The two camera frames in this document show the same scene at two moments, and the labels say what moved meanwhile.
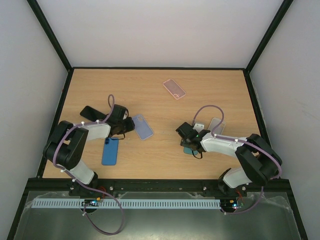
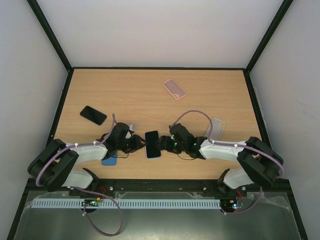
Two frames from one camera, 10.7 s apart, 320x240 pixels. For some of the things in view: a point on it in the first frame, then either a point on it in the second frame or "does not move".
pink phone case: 173,89 does not move
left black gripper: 131,126 → 137,144
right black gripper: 186,141 → 164,143
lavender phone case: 141,127 → 152,158
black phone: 92,114 does not move
